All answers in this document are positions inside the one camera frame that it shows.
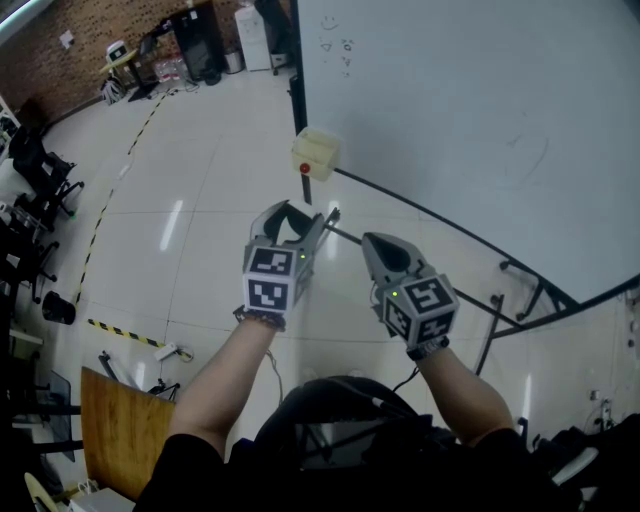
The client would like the white light strip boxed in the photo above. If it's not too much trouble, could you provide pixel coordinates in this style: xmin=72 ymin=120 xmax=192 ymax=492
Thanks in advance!
xmin=0 ymin=0 xmax=40 ymax=30

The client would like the black folded tripod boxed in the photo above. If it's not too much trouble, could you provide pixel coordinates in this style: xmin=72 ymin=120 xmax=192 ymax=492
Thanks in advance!
xmin=97 ymin=350 xmax=181 ymax=402

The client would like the white water dispenser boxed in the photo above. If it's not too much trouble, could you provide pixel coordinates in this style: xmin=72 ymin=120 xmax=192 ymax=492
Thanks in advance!
xmin=234 ymin=4 xmax=273 ymax=73

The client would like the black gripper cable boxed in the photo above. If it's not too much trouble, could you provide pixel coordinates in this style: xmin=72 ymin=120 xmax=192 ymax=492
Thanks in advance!
xmin=391 ymin=366 xmax=421 ymax=395

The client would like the white plastic case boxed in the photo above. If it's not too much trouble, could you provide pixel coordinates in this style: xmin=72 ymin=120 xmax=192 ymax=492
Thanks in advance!
xmin=68 ymin=486 xmax=137 ymax=512

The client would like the black waste bin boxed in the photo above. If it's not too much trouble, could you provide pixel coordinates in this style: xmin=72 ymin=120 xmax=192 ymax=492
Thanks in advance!
xmin=41 ymin=290 xmax=78 ymax=327

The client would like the long yellow black tape line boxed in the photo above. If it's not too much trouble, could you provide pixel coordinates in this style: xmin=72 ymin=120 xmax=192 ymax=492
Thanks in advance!
xmin=73 ymin=91 xmax=170 ymax=307

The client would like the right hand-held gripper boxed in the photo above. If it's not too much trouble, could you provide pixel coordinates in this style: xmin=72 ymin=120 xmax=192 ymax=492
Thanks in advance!
xmin=360 ymin=232 xmax=461 ymax=351

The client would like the short yellow black tape strip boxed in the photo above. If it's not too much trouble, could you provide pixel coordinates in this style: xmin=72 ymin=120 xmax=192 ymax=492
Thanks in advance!
xmin=87 ymin=317 xmax=194 ymax=362

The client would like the black wrist strap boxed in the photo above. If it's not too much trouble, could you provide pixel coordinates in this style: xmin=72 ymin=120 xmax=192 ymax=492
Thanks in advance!
xmin=405 ymin=336 xmax=451 ymax=362

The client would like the silver waste bin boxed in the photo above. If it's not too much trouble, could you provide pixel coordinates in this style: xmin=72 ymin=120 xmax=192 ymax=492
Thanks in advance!
xmin=223 ymin=46 xmax=245 ymax=76

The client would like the person's left forearm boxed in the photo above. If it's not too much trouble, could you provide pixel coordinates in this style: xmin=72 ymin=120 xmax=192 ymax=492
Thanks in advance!
xmin=167 ymin=318 xmax=282 ymax=457

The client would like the brown bead bracelet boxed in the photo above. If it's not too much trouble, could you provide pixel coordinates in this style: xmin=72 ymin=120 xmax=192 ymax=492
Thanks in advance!
xmin=233 ymin=306 xmax=288 ymax=333

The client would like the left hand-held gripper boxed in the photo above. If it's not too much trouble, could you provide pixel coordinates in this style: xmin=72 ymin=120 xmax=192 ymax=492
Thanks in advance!
xmin=242 ymin=199 xmax=327 ymax=315

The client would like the black cabinet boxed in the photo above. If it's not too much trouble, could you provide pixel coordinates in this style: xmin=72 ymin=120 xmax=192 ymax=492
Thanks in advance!
xmin=168 ymin=1 xmax=227 ymax=85

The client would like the cream box with red dot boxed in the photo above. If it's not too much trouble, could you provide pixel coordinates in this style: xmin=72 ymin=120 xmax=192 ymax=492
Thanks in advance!
xmin=290 ymin=125 xmax=343 ymax=183

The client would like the brown wooden table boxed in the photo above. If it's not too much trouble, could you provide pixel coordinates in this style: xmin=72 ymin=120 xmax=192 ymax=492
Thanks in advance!
xmin=79 ymin=365 xmax=177 ymax=502

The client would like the black and white chair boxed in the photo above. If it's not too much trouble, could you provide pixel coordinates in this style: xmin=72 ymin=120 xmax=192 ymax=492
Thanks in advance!
xmin=518 ymin=413 xmax=640 ymax=512

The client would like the person's right forearm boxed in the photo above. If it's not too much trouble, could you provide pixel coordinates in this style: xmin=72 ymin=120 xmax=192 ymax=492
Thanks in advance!
xmin=412 ymin=344 xmax=517 ymax=447

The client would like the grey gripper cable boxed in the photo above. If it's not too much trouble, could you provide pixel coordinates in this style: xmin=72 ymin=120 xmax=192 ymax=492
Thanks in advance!
xmin=264 ymin=348 xmax=286 ymax=402

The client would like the pale yellow round stool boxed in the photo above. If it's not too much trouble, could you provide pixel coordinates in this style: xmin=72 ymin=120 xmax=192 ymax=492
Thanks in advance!
xmin=23 ymin=471 xmax=57 ymax=512

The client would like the small round yellow table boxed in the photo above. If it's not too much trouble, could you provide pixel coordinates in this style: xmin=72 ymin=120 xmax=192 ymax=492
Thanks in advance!
xmin=98 ymin=48 xmax=147 ymax=104

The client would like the pack of water bottles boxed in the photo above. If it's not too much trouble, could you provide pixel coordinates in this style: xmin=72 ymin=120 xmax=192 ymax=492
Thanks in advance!
xmin=151 ymin=56 xmax=190 ymax=85

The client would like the whiteboard on black stand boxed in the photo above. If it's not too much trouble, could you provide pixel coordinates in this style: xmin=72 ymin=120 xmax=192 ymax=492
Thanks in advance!
xmin=288 ymin=0 xmax=640 ymax=377

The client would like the person's dark clothing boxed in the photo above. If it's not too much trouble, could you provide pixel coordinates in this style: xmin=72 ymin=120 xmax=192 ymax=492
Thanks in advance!
xmin=132 ymin=376 xmax=585 ymax=512

